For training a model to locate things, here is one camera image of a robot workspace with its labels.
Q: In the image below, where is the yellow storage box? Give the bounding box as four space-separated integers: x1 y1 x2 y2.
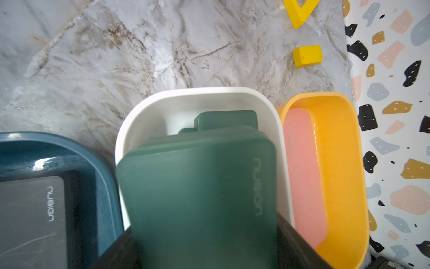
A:
277 92 369 269

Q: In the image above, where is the pink pencil case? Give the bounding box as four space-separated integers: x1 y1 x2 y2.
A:
283 108 328 249

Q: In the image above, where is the green pencil case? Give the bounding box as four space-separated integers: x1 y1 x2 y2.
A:
179 110 258 134
116 126 278 269

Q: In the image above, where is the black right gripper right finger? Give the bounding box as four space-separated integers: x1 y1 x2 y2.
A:
277 213 332 269

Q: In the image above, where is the yellow triangular ruler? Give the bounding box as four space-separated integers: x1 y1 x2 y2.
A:
283 0 320 29

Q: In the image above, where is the small yellow block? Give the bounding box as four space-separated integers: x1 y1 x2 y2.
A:
292 46 324 68

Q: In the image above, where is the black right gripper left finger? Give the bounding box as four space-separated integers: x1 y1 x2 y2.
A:
90 227 141 269

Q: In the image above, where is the dark grey pencil case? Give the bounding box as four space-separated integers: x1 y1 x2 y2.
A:
1 173 82 269

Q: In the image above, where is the teal storage box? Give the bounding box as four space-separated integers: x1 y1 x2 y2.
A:
1 132 124 269

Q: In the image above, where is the white storage box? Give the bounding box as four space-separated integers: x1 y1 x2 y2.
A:
115 87 295 226

